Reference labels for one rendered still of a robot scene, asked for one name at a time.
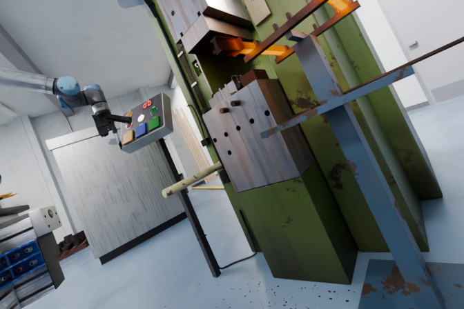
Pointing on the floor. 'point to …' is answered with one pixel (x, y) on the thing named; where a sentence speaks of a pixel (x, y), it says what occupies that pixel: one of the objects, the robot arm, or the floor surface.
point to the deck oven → (115, 191)
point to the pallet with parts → (72, 244)
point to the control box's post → (189, 210)
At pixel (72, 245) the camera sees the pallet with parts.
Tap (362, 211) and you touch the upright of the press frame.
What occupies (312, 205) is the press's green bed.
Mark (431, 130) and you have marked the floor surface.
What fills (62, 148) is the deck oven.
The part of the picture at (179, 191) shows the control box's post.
